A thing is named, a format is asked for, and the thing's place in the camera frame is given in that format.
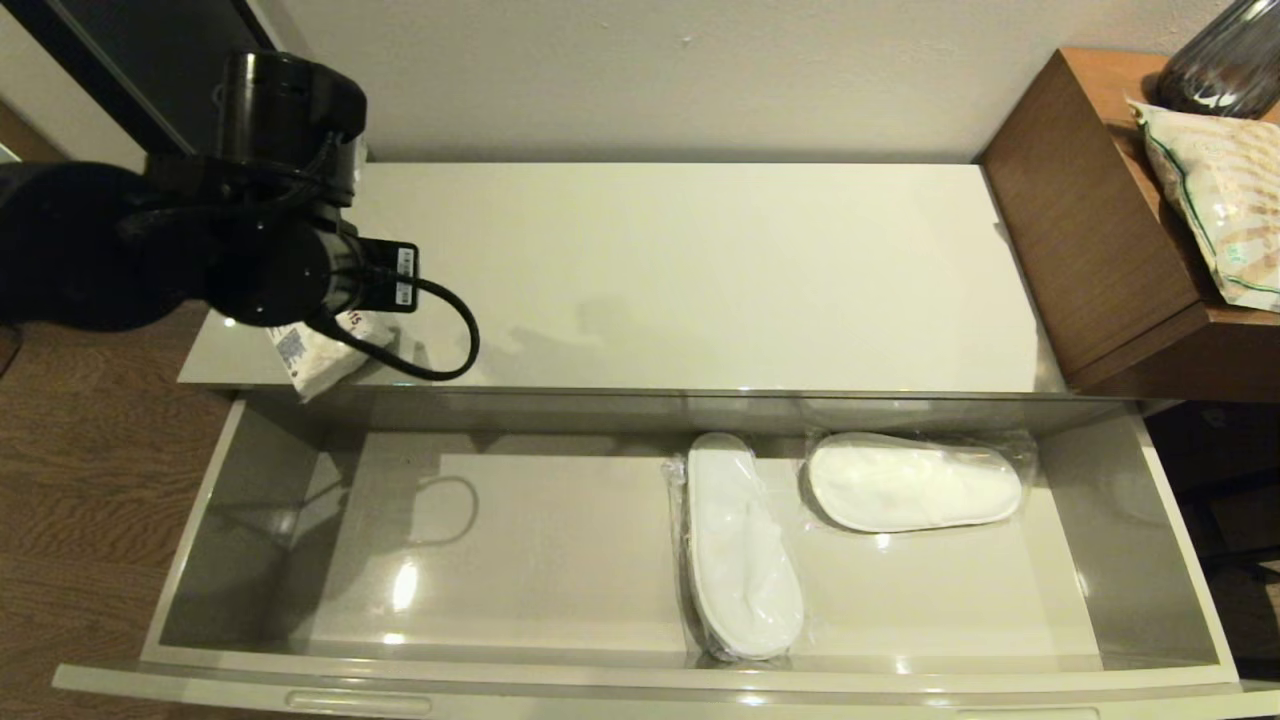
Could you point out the brown wooden desk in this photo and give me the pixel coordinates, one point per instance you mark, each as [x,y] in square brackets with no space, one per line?
[1085,230]

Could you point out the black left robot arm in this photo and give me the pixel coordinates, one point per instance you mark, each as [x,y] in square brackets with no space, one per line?
[80,240]

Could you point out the dark sliding door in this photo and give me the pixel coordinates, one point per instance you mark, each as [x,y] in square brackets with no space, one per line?
[130,60]

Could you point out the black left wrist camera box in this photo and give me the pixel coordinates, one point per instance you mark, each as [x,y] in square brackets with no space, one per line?
[390,275]

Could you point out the white plastic-wrapped slipper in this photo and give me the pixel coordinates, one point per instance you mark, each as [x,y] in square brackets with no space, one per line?
[910,482]
[740,550]

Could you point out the white glossy cabinet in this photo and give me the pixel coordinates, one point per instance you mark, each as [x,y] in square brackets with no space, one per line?
[700,280]

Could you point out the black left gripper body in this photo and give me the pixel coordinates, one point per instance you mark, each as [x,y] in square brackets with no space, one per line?
[280,275]

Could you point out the white cabinet drawer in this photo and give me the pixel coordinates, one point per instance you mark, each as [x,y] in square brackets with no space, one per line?
[550,560]

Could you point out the white green-trimmed snack bag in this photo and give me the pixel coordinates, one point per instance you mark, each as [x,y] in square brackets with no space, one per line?
[1225,200]

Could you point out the dark ribbed glass vase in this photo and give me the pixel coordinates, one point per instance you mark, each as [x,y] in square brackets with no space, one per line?
[1230,65]

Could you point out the white blue tissue pack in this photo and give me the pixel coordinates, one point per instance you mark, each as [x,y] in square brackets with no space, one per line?
[320,360]

